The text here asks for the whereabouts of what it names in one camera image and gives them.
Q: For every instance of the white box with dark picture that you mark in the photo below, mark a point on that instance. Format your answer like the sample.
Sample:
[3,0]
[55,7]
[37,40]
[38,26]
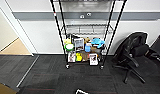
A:
[93,59]

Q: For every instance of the white box with red print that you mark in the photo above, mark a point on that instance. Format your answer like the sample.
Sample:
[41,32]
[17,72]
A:
[72,57]

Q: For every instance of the black and white printed box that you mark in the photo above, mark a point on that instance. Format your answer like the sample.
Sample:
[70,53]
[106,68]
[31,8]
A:
[78,43]

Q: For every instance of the pale yellow packet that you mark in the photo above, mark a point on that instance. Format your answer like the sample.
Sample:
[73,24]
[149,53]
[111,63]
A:
[67,41]

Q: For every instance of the black office chair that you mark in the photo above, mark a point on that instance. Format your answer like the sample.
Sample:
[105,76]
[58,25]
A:
[132,50]

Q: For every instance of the dark brown paper bag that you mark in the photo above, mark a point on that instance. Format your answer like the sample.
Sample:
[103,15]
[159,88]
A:
[85,56]

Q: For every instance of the wooden panel with grey edge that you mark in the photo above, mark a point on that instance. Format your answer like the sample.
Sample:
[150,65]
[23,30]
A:
[2,89]

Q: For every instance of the blue bottle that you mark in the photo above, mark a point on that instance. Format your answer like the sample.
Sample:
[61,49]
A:
[87,47]

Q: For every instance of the small yellow toy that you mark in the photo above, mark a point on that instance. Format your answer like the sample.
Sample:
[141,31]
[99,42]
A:
[78,57]

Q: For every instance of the grey wall outlet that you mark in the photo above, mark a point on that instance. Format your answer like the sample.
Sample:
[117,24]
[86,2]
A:
[89,14]
[82,16]

